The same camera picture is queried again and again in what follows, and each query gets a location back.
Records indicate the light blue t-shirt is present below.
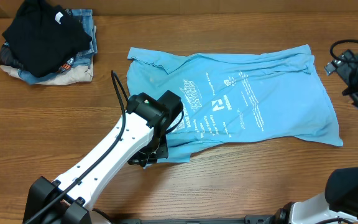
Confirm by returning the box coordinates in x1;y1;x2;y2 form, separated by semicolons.
127;45;343;163

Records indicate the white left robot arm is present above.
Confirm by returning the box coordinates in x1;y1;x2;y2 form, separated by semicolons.
23;91;183;223

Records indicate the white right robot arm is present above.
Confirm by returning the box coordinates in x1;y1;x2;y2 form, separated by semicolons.
244;50;358;224

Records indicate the folded beige garment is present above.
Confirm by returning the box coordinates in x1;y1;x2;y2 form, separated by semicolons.
0;25;97;86

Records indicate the black folded t-shirt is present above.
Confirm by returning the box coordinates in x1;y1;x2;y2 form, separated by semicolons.
2;0;91;77

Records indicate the dark folded printed garment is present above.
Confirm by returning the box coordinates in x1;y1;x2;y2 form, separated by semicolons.
0;42;24;70

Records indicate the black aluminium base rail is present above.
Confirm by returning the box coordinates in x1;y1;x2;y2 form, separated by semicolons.
111;215;275;224

